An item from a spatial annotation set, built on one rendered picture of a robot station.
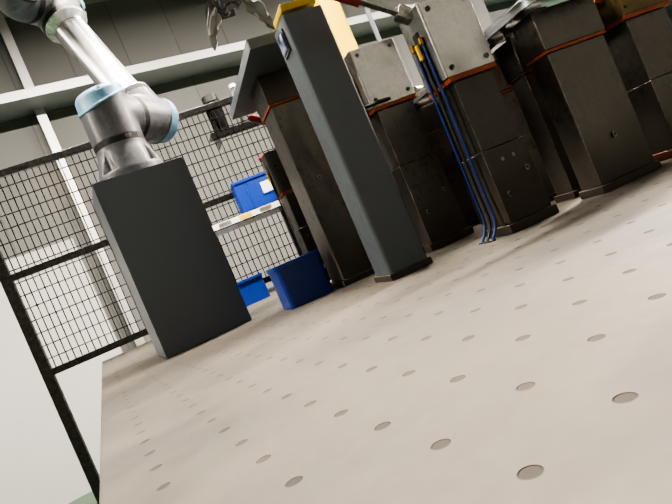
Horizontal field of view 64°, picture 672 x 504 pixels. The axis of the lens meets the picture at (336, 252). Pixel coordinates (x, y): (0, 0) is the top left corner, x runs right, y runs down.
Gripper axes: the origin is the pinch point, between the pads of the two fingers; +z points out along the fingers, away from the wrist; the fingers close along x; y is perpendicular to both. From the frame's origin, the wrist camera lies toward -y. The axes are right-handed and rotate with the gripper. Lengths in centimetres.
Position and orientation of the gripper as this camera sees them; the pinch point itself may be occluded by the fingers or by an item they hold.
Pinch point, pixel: (245, 41)
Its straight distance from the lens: 136.9
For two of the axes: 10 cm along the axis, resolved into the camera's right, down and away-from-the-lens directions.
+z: 3.9, 9.2, 0.2
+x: 9.1, -3.9, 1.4
